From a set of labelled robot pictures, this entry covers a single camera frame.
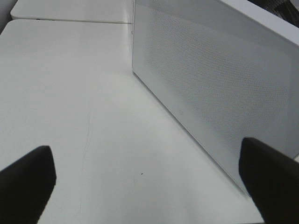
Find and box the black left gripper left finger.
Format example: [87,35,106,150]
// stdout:
[0,146,57,224]

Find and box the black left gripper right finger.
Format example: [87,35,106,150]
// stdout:
[239,138,299,224]

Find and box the white microwave door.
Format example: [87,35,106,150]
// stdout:
[132,0,299,189]

